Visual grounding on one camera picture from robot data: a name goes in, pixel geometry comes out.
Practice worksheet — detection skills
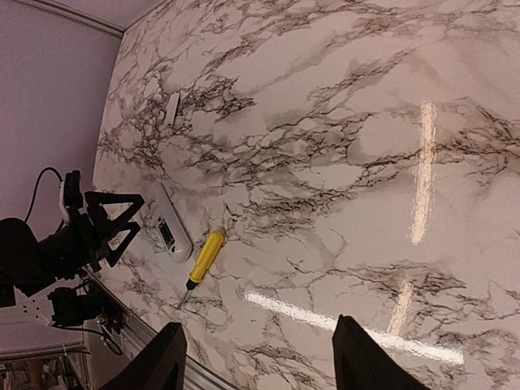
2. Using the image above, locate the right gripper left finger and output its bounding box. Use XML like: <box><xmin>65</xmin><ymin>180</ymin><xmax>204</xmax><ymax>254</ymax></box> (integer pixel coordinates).
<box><xmin>102</xmin><ymin>322</ymin><xmax>187</xmax><ymax>390</ymax></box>

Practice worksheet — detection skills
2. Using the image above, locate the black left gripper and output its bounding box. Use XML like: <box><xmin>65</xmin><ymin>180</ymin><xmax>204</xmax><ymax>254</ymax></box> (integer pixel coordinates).
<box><xmin>66</xmin><ymin>191</ymin><xmax>145</xmax><ymax>271</ymax></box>

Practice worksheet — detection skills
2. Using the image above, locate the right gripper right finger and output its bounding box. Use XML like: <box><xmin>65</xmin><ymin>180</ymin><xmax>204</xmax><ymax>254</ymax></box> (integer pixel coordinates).
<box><xmin>332</xmin><ymin>315</ymin><xmax>426</xmax><ymax>390</ymax></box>

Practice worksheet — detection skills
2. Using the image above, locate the white remote control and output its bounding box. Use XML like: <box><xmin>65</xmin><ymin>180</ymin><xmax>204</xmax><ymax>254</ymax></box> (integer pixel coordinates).
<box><xmin>147</xmin><ymin>182</ymin><xmax>193</xmax><ymax>264</ymax></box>

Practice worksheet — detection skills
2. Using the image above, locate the yellow handled screwdriver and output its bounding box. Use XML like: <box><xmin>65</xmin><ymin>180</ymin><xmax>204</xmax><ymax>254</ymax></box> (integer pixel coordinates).
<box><xmin>176</xmin><ymin>231</ymin><xmax>225</xmax><ymax>310</ymax></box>

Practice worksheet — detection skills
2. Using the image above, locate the white battery cover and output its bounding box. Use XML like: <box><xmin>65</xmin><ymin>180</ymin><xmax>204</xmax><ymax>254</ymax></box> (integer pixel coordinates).
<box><xmin>165</xmin><ymin>92</ymin><xmax>180</xmax><ymax>127</ymax></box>

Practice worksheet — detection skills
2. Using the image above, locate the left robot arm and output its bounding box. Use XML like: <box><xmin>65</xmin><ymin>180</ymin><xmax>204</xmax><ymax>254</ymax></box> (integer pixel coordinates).
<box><xmin>1</xmin><ymin>191</ymin><xmax>145</xmax><ymax>307</ymax></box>

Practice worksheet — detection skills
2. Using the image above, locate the front aluminium rail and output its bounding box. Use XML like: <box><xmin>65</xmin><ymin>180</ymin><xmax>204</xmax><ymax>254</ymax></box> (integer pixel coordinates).
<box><xmin>91</xmin><ymin>278</ymin><xmax>235</xmax><ymax>389</ymax></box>

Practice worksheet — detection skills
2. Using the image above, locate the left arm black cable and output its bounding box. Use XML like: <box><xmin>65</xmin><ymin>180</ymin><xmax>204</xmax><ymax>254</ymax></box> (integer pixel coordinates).
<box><xmin>22</xmin><ymin>167</ymin><xmax>66</xmax><ymax>224</ymax></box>

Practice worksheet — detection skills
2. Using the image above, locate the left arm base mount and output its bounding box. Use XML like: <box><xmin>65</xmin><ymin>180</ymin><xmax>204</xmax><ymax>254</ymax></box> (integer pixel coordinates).
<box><xmin>47</xmin><ymin>283</ymin><xmax>123</xmax><ymax>334</ymax></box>

